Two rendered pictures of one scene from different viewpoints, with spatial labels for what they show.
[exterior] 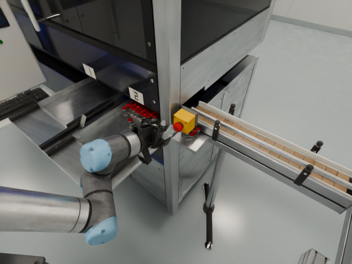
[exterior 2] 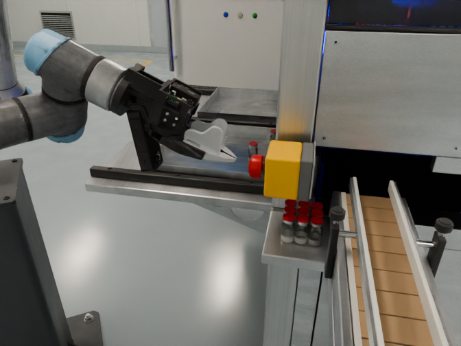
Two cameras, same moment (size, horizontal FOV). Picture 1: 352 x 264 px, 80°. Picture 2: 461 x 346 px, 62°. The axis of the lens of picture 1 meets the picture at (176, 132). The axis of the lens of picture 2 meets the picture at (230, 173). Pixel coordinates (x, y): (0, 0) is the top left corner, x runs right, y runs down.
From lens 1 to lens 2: 65 cm
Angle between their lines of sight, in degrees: 52
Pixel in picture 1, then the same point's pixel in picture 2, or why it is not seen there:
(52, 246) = (122, 293)
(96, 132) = not seen: hidden behind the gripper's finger
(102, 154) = (38, 42)
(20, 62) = (262, 50)
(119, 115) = (265, 143)
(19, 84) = (246, 77)
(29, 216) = not seen: outside the picture
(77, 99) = (258, 107)
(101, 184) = (31, 101)
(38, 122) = not seen: hidden behind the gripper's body
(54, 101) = (237, 98)
